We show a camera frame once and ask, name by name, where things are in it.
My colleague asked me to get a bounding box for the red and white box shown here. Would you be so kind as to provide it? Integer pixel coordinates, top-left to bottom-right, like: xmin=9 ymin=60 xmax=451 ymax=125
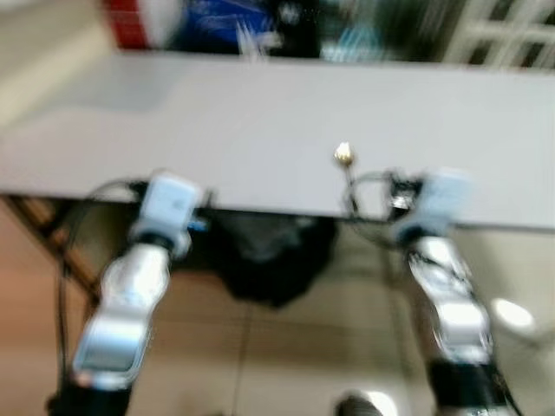
xmin=102 ymin=0 xmax=174 ymax=51

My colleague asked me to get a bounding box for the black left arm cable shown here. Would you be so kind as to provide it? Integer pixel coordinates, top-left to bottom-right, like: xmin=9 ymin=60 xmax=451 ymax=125
xmin=50 ymin=177 xmax=150 ymax=387

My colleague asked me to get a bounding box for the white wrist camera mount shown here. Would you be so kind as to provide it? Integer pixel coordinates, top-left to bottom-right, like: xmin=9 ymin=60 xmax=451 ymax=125
xmin=414 ymin=168 xmax=476 ymax=235
xmin=137 ymin=172 xmax=209 ymax=255

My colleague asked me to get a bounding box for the white window frame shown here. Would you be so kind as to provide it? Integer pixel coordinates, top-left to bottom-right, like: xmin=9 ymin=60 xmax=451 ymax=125
xmin=441 ymin=0 xmax=555 ymax=72

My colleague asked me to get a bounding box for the blue bag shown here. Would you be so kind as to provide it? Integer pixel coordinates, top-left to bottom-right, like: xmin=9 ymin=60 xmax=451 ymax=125
xmin=169 ymin=0 xmax=283 ymax=55

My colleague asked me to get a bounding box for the grey robot foot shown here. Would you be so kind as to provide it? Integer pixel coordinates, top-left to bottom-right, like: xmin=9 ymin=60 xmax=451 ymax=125
xmin=334 ymin=392 xmax=383 ymax=416

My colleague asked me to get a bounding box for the gold metal spoon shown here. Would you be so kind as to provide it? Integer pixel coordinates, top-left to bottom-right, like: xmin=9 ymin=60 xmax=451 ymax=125
xmin=334 ymin=141 xmax=359 ymax=214

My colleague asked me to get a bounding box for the brown wooden table leg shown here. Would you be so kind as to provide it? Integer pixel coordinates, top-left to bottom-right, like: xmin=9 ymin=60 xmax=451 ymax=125
xmin=3 ymin=197 xmax=101 ymax=306

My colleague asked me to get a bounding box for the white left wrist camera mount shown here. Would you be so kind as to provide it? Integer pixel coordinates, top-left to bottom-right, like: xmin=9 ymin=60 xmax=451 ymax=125
xmin=137 ymin=172 xmax=209 ymax=255

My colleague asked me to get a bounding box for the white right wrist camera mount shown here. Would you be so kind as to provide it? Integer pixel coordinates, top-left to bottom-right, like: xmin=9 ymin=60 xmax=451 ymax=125
xmin=414 ymin=168 xmax=476 ymax=235

